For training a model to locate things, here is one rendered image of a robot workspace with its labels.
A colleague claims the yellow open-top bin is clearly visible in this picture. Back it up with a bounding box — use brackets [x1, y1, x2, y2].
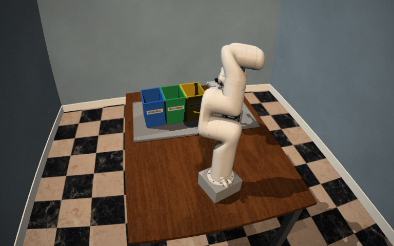
[180, 82, 205, 121]

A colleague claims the blue bin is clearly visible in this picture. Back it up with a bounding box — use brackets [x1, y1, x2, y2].
[140, 87, 165, 128]

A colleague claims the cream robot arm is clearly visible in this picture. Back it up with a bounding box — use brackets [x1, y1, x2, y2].
[198, 43, 265, 188]

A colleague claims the green returns bin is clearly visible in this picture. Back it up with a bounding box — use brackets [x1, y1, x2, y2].
[160, 85, 186, 125]

